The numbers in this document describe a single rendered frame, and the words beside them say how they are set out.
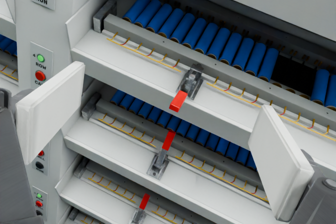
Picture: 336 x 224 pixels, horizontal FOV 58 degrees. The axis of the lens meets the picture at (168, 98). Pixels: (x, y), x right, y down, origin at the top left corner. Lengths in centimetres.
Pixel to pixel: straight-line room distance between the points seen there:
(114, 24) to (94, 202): 41
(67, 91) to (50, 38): 31
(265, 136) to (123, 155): 41
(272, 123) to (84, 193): 60
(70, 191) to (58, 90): 59
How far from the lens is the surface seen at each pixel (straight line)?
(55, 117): 17
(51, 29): 47
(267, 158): 17
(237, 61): 46
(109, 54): 46
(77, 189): 74
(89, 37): 48
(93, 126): 59
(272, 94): 44
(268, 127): 18
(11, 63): 68
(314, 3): 35
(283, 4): 35
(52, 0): 45
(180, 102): 36
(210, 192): 57
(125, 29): 46
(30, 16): 49
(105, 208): 72
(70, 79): 17
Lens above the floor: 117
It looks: 37 degrees down
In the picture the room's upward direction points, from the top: 19 degrees clockwise
